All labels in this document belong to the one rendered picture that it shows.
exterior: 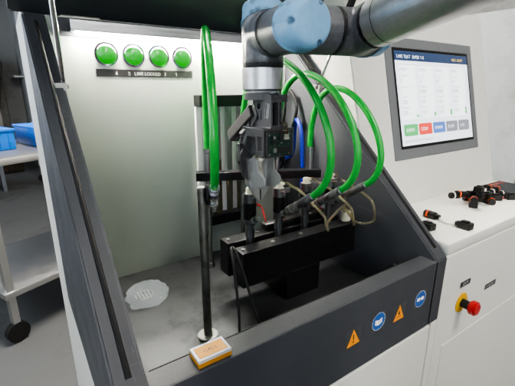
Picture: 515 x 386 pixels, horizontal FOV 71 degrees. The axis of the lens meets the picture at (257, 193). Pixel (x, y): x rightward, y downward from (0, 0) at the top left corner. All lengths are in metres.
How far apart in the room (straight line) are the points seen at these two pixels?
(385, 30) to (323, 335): 0.49
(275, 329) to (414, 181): 0.72
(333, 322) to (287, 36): 0.46
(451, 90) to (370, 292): 0.84
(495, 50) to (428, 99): 1.54
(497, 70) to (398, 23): 2.16
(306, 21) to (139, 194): 0.61
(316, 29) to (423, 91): 0.71
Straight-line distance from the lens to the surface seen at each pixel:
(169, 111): 0.96
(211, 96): 0.55
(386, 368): 0.88
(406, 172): 1.13
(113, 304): 0.53
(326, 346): 0.68
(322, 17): 0.58
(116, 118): 0.92
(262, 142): 0.64
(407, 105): 1.16
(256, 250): 0.76
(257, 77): 0.66
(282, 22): 0.57
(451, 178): 1.34
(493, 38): 2.78
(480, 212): 1.16
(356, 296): 0.69
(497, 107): 2.68
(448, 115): 1.34
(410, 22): 0.57
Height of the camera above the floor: 1.31
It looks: 16 degrees down
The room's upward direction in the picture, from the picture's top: straight up
